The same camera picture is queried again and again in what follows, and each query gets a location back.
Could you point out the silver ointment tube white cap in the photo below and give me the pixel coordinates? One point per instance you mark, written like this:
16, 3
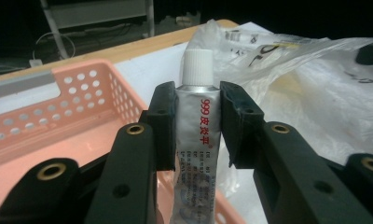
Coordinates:
197, 130

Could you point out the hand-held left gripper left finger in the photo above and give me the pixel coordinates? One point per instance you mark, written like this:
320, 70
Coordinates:
135, 174

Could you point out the white power adapter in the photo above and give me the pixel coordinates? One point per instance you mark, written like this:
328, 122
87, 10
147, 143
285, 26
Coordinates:
36, 62

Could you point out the clear smiley plastic bag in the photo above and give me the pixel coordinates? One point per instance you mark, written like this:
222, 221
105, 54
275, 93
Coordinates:
315, 99

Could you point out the pink perforated plastic basket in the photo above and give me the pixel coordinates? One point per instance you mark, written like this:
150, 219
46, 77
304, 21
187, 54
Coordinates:
66, 124

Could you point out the white metal desk frame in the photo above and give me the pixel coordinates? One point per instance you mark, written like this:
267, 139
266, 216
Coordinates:
97, 12

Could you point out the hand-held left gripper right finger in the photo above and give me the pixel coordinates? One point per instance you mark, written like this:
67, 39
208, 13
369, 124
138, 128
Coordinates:
268, 161

